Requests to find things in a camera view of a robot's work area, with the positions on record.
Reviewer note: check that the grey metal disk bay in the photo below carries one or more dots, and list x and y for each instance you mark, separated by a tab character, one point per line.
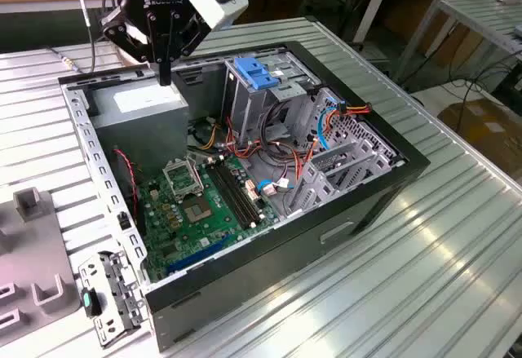
322	184

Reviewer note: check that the small black panel clip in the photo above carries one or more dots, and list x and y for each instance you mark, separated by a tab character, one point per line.
123	221

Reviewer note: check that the black RAM slot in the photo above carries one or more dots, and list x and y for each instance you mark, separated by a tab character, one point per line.
240	193
228	197

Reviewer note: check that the grey optical drive cage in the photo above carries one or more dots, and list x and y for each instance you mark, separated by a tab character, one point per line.
249	109

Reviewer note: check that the CPU socket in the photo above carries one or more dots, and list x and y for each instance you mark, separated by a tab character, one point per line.
197	211

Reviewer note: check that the metal card retention bracket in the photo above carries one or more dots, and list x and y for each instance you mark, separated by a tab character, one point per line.
118	288

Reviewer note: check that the metal slat side table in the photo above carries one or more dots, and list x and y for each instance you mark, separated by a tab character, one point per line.
481	15

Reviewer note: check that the blue expansion slot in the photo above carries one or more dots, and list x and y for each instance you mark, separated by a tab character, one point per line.
200	254

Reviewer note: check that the black stand pole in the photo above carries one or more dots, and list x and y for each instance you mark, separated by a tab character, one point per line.
354	5

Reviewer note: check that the black latch with teal stripe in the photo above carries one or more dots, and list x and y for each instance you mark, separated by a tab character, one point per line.
87	301

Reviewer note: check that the grey power supply unit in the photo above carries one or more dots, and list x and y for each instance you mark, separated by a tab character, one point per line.
142	129

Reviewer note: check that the grey parts rack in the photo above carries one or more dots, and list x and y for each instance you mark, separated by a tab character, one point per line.
32	252

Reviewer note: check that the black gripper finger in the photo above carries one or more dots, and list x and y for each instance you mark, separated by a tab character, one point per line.
191	36
118	27

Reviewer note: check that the black open PC case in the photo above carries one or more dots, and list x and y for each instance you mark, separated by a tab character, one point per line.
265	260

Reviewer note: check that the brown cardboard floor box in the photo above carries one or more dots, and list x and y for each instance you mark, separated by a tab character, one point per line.
485	129

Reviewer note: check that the blue plastic drive latch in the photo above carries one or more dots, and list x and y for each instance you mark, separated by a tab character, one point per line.
255	74

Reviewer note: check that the green motherboard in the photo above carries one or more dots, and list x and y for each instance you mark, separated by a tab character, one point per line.
195	235

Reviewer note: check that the black case fan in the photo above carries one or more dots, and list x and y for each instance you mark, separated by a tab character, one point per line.
122	182

